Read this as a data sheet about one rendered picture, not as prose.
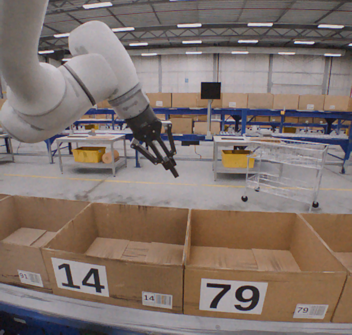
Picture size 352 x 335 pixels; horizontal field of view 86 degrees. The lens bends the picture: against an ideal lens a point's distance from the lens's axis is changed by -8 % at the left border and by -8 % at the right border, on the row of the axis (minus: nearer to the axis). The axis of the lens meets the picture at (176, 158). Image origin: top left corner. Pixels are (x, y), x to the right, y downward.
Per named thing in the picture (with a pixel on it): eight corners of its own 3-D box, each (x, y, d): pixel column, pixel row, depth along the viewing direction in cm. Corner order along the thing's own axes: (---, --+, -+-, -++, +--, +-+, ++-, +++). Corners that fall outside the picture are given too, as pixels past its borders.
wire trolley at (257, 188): (318, 207, 284) (331, 138, 258) (311, 223, 245) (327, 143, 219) (251, 189, 355) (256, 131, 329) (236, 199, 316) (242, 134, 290)
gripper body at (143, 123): (121, 124, 48) (141, 153, 53) (152, 106, 47) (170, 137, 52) (121, 114, 54) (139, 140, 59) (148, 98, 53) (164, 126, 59)
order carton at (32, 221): (-43, 272, 61) (-60, 230, 56) (22, 227, 89) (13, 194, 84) (52, 294, 56) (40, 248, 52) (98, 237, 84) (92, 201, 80)
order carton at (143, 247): (52, 294, 56) (39, 248, 52) (96, 237, 84) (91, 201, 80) (183, 315, 51) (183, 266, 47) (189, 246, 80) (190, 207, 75)
